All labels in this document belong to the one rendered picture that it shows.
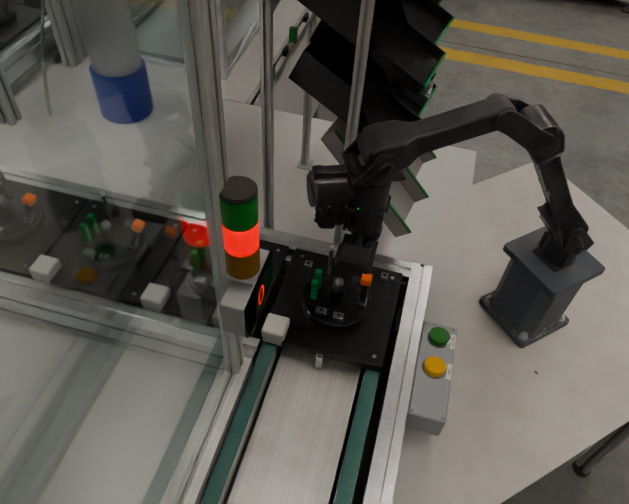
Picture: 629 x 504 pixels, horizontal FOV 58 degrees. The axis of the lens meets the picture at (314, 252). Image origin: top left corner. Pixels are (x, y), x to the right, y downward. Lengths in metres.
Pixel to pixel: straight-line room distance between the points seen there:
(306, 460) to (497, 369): 0.47
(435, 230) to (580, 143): 2.15
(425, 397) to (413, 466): 0.13
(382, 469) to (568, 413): 0.44
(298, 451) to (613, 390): 0.68
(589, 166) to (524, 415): 2.32
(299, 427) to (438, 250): 0.60
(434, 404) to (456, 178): 0.77
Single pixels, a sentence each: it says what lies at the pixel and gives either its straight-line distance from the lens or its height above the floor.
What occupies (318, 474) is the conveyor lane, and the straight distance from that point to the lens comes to 1.05.
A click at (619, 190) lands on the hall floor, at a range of 3.34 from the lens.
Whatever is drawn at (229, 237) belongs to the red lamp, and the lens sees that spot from 0.76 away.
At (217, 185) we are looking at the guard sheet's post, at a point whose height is 1.43.
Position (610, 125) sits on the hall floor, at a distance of 3.80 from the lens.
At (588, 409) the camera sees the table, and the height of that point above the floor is 0.86.
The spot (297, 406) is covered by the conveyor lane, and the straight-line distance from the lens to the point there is 1.09.
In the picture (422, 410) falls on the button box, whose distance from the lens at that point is 1.07.
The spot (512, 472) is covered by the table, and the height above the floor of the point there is 0.86.
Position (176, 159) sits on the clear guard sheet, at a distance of 0.60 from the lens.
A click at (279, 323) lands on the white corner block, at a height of 0.99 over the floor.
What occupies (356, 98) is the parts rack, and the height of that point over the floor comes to 1.32.
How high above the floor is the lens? 1.90
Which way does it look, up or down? 49 degrees down
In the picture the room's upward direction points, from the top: 4 degrees clockwise
